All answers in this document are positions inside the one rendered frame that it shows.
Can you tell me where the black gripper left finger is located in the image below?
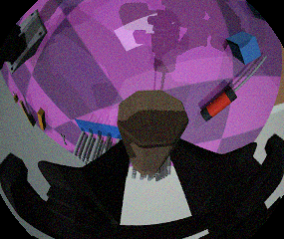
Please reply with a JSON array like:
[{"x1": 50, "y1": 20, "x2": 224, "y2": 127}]
[{"x1": 38, "y1": 140, "x2": 130, "y2": 224}]

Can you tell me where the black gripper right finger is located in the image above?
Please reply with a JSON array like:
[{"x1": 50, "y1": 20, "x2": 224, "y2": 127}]
[{"x1": 169, "y1": 138, "x2": 257, "y2": 215}]

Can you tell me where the blue cube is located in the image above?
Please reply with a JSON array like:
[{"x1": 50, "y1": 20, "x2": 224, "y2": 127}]
[
  {"x1": 225, "y1": 31, "x2": 261, "y2": 65},
  {"x1": 246, "y1": 3, "x2": 266, "y2": 21}
]

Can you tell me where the blue flat strip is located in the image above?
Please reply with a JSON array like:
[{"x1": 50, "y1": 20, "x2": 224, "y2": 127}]
[{"x1": 75, "y1": 119, "x2": 122, "y2": 139}]

